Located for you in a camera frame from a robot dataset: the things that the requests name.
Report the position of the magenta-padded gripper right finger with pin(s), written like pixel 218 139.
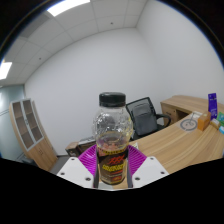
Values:
pixel 148 168

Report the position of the grey mesh office chair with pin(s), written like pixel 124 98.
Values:
pixel 145 116

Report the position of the small light blue box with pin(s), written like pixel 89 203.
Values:
pixel 221 130

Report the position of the wooden side cabinet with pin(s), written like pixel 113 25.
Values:
pixel 180 105

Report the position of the wooden shelf cabinet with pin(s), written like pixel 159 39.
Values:
pixel 38 150

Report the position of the purple standing sign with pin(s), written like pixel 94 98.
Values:
pixel 212 105

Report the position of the small dark brown box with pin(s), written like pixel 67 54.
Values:
pixel 71 148

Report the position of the small tan box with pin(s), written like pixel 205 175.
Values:
pixel 215 123

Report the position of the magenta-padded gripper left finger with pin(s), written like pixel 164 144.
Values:
pixel 73 170

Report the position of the clear drink bottle black cap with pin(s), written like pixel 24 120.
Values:
pixel 112 133

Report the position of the orange cardboard box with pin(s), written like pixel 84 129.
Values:
pixel 204 121

